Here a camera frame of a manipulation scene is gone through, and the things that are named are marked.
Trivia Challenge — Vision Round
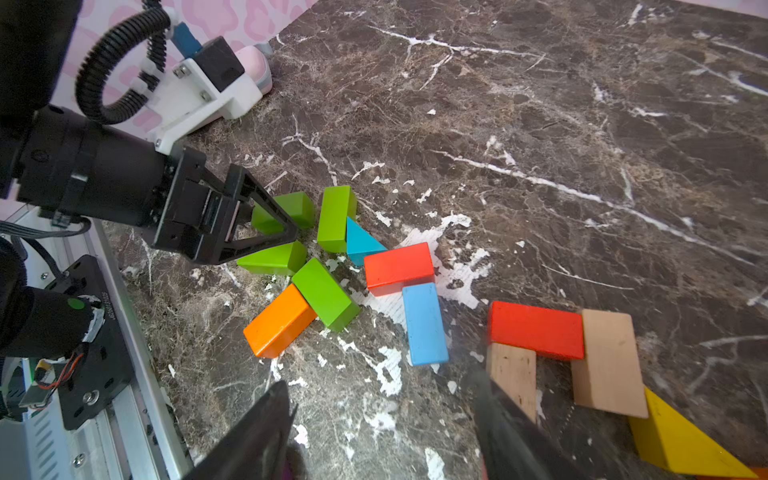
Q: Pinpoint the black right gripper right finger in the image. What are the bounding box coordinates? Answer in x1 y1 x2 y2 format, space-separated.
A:
470 371 585 479

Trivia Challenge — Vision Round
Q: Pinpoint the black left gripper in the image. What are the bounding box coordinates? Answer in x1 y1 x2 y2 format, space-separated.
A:
14 106 298 265

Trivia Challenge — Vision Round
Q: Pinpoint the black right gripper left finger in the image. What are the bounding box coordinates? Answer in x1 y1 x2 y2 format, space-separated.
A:
185 381 295 479

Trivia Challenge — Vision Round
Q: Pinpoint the green block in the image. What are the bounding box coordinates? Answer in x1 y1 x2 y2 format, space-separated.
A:
317 186 357 254
292 258 360 332
236 241 308 276
251 192 315 234

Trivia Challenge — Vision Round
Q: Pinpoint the tan block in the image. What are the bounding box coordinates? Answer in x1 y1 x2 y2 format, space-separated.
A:
571 309 648 419
486 343 537 424

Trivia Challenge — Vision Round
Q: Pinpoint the red block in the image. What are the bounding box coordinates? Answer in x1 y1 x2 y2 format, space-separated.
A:
364 243 435 297
488 301 585 361

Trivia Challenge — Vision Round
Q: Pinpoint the teal triangle block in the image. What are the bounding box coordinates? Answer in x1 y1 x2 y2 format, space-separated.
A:
346 217 387 267

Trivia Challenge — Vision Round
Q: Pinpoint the light blue block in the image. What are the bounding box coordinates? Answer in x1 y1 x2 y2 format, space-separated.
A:
402 283 449 366

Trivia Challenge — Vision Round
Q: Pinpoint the yellow triangle block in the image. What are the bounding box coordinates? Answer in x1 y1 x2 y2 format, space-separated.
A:
629 388 758 479

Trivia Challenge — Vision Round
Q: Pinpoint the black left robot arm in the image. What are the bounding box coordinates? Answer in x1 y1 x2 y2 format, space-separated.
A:
1 1 299 430

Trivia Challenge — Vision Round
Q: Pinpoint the orange block left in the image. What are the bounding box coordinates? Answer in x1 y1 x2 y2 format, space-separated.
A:
244 284 317 359

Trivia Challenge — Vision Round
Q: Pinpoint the aluminium front rail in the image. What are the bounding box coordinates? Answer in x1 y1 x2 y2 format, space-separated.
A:
1 201 193 479

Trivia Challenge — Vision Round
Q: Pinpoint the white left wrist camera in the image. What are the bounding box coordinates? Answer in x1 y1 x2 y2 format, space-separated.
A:
148 26 264 155

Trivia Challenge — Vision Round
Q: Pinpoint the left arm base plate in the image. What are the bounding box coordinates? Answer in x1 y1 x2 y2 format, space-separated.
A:
46 255 134 431

